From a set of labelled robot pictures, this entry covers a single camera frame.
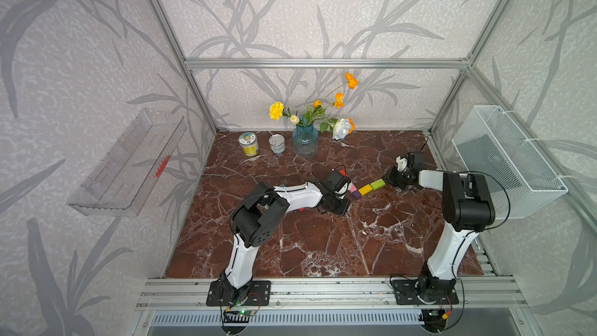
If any yellow block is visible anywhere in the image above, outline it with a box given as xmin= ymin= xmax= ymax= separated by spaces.
xmin=359 ymin=184 xmax=373 ymax=196

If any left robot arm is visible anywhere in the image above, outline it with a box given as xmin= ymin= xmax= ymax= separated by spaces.
xmin=220 ymin=170 xmax=351 ymax=302

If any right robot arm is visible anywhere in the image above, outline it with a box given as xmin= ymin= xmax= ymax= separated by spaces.
xmin=382 ymin=152 xmax=495 ymax=305

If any blue glass vase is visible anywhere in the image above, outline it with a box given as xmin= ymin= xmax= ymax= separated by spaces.
xmin=292 ymin=124 xmax=319 ymax=158

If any yellow orange flower bouquet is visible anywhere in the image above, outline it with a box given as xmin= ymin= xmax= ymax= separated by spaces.
xmin=269 ymin=92 xmax=355 ymax=141

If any white tin can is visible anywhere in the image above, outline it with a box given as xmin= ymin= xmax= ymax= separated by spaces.
xmin=268 ymin=134 xmax=286 ymax=154

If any yellow green tin can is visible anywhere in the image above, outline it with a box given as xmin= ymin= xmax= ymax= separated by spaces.
xmin=239 ymin=132 xmax=259 ymax=157

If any right circuit board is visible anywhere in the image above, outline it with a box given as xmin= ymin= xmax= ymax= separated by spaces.
xmin=419 ymin=309 xmax=452 ymax=333

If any circuit board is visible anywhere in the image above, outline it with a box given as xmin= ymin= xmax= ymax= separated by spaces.
xmin=222 ymin=308 xmax=259 ymax=324
xmin=419 ymin=309 xmax=452 ymax=333

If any left circuit board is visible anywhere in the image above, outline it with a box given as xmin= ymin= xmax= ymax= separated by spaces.
xmin=222 ymin=308 xmax=259 ymax=324

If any white wire mesh basket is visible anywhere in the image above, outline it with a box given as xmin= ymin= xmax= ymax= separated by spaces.
xmin=452 ymin=105 xmax=568 ymax=219

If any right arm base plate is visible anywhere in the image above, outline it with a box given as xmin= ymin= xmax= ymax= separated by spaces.
xmin=390 ymin=278 xmax=460 ymax=306

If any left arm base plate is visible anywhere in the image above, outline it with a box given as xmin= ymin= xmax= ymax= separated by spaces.
xmin=206 ymin=279 xmax=271 ymax=307

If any clear plastic wall shelf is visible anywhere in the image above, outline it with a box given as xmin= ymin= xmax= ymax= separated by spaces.
xmin=67 ymin=108 xmax=187 ymax=217

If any aluminium frame post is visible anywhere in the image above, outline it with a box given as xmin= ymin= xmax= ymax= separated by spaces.
xmin=148 ymin=0 xmax=219 ymax=135

